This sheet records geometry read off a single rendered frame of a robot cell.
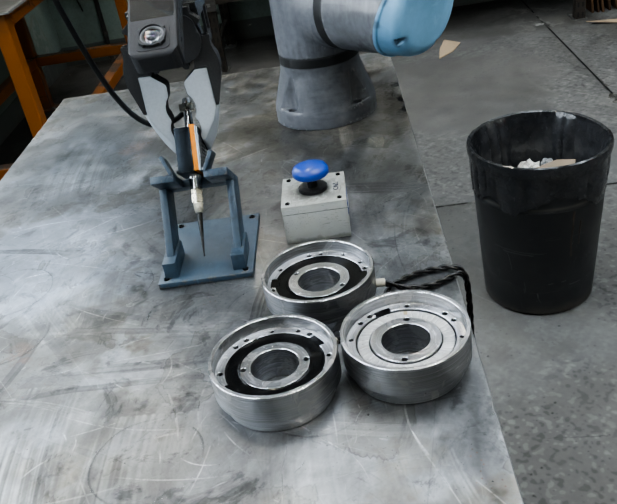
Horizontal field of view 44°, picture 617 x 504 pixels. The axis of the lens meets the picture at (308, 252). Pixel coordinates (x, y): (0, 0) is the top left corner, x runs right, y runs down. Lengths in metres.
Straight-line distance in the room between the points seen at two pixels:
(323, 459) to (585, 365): 1.35
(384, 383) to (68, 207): 0.58
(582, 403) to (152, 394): 1.26
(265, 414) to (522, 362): 1.34
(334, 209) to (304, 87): 0.33
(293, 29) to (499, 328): 1.12
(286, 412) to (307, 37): 0.62
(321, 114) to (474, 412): 0.61
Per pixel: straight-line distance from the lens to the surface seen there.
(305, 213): 0.82
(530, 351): 1.92
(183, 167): 0.80
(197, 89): 0.80
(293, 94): 1.13
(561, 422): 1.75
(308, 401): 0.59
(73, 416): 0.69
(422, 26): 1.00
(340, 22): 1.02
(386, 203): 0.89
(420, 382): 0.59
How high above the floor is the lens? 1.22
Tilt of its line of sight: 31 degrees down
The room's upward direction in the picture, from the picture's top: 10 degrees counter-clockwise
